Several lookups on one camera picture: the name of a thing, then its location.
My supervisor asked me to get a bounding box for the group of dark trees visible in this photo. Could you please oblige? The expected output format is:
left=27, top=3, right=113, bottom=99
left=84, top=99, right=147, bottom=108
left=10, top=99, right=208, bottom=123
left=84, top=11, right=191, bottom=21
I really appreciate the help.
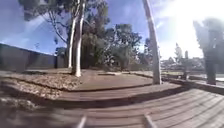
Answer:
left=53, top=23, right=158, bottom=72

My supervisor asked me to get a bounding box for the white-trunked tree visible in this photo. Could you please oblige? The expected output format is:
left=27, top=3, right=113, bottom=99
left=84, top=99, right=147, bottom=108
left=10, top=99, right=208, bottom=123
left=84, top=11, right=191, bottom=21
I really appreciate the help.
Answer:
left=71, top=0, right=111, bottom=78
left=18, top=0, right=81, bottom=69

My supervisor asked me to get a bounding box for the brown timber deck path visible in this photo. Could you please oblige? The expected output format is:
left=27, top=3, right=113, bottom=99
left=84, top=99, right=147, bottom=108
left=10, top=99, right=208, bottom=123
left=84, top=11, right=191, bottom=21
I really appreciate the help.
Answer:
left=0, top=69, right=224, bottom=128

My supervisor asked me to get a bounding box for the tall pale leaning tree trunk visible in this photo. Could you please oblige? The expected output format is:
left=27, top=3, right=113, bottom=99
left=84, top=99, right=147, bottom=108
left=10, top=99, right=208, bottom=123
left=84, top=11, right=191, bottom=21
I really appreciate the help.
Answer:
left=142, top=0, right=163, bottom=86

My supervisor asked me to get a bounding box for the robot's own part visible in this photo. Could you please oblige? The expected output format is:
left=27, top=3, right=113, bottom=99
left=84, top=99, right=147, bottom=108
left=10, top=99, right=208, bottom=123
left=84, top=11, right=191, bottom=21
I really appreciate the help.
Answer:
left=77, top=114, right=88, bottom=128
left=143, top=113, right=157, bottom=128

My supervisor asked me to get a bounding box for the small thin tree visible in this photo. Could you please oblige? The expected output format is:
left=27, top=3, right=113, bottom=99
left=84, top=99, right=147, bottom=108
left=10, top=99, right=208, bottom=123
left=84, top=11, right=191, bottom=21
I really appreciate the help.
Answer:
left=173, top=42, right=184, bottom=68

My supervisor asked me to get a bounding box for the brown mulch ground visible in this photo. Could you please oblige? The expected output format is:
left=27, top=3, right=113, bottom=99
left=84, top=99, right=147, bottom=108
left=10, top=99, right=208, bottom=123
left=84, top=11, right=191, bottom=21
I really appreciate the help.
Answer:
left=0, top=68, right=84, bottom=111

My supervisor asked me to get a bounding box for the long dark fence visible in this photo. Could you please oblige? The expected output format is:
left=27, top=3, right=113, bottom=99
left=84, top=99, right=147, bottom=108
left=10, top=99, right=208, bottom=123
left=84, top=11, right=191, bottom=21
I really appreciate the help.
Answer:
left=0, top=43, right=68, bottom=72

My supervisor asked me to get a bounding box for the dark tree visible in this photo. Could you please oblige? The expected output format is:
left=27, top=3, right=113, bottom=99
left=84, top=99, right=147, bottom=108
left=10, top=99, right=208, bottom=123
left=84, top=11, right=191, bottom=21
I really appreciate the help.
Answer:
left=193, top=17, right=224, bottom=86

